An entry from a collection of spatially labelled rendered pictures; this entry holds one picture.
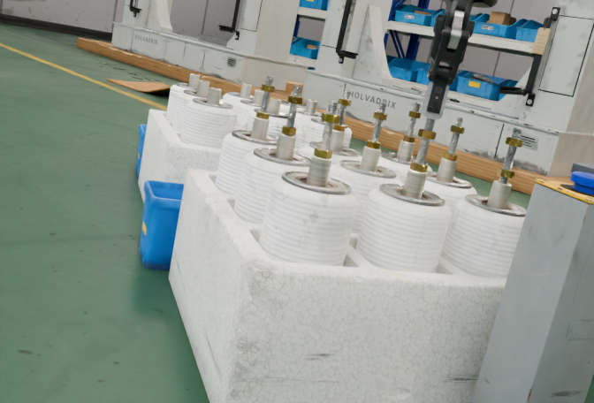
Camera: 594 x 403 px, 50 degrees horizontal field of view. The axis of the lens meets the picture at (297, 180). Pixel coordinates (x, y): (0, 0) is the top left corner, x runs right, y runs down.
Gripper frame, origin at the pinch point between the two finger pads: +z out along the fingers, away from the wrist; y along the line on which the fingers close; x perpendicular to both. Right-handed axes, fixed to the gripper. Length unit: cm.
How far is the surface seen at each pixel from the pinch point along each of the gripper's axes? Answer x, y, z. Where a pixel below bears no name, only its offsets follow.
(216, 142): 33, 39, 17
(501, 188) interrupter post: -10.3, 4.6, 8.5
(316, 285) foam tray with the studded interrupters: 7.7, -12.5, 19.4
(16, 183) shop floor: 75, 46, 35
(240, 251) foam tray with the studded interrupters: 16.0, -11.1, 18.4
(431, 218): -2.4, -3.8, 12.1
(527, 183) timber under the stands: -56, 187, 30
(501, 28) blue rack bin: -76, 509, -55
